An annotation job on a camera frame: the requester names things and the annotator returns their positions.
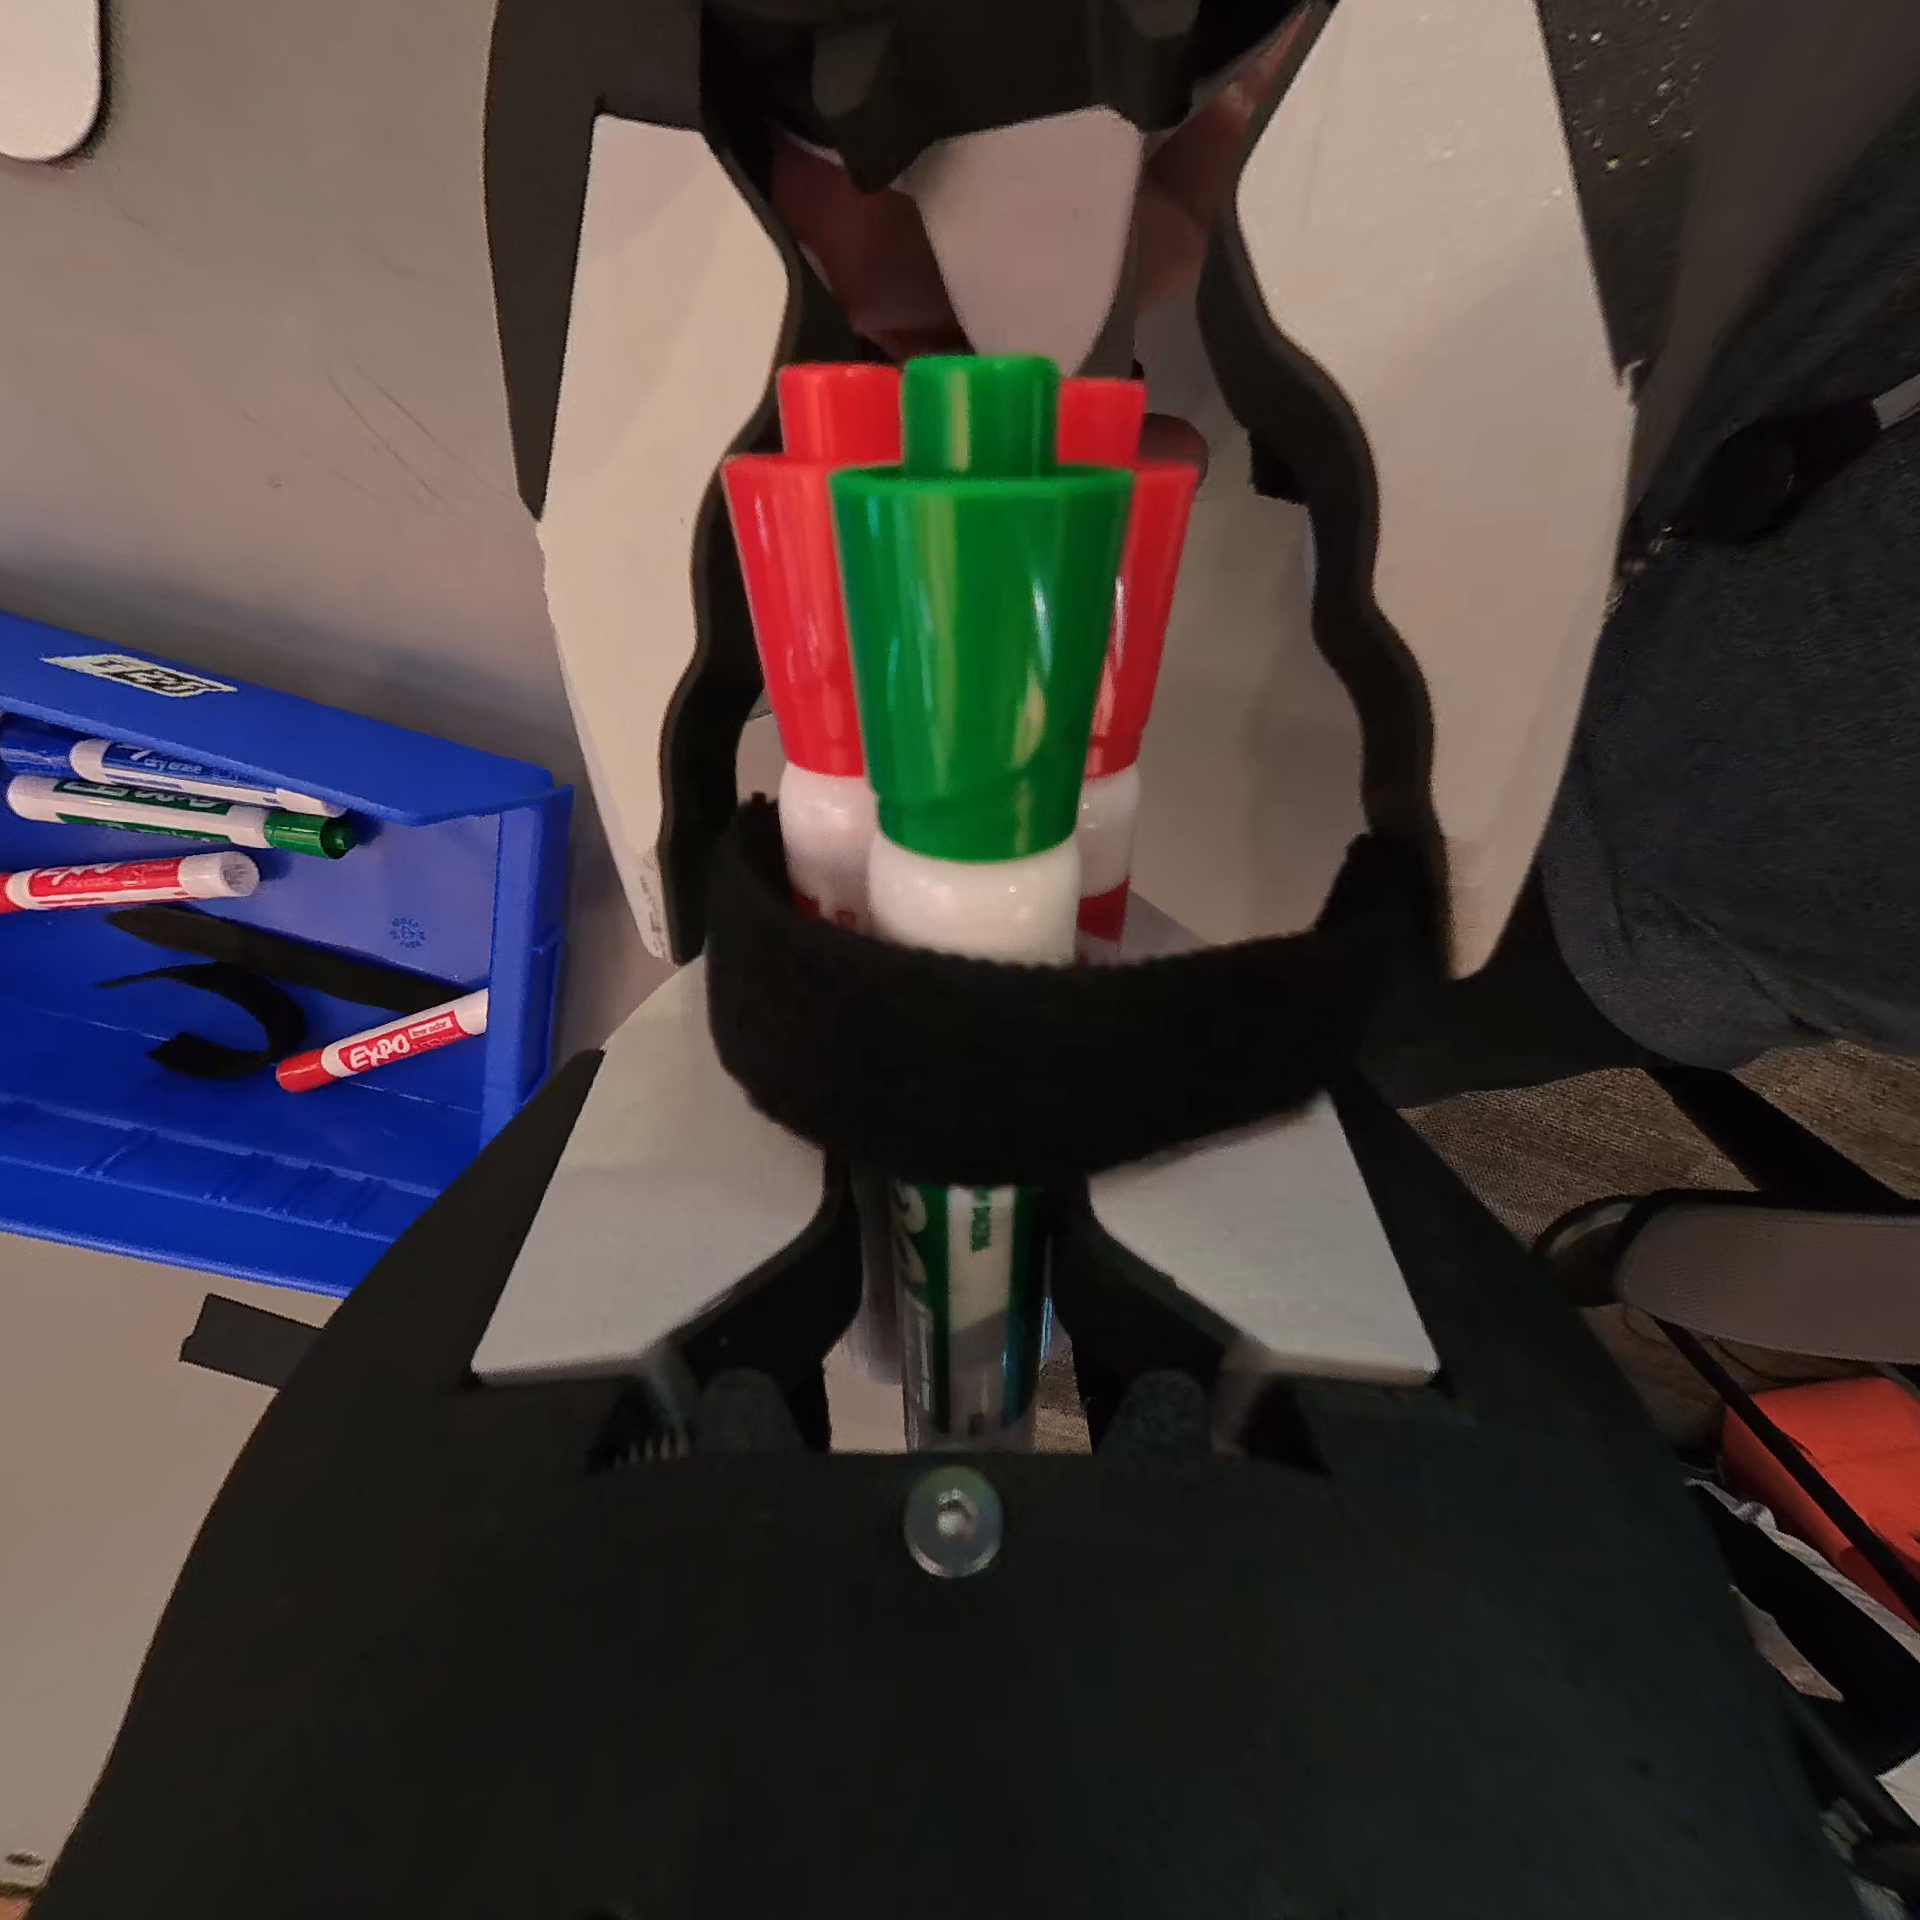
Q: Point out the black tape piece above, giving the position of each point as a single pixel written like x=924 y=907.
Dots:
x=248 y=1343

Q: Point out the blue dry erase marker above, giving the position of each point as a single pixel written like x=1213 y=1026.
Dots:
x=166 y=772

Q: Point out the blue plastic bin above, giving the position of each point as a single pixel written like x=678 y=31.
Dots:
x=301 y=1141

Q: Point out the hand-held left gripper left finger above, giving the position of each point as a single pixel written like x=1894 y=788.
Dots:
x=631 y=1246

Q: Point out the white rounded board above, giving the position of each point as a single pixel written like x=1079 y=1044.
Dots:
x=45 y=74

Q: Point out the green dry erase marker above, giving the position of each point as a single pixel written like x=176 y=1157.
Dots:
x=976 y=632
x=151 y=817

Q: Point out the dark grey clothing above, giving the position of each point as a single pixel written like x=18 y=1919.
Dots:
x=1755 y=810

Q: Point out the red dry erase marker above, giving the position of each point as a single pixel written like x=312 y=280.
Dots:
x=788 y=600
x=1148 y=569
x=382 y=1044
x=120 y=881

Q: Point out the orange box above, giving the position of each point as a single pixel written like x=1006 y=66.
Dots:
x=1831 y=1471

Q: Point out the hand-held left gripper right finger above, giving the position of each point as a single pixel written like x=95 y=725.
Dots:
x=1276 y=1246

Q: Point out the person's right hand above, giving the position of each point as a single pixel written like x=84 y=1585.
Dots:
x=871 y=255

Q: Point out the grey chair armrest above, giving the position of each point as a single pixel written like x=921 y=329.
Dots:
x=1755 y=1276

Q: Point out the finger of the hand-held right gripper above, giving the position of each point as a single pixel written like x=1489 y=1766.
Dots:
x=1500 y=526
x=631 y=496

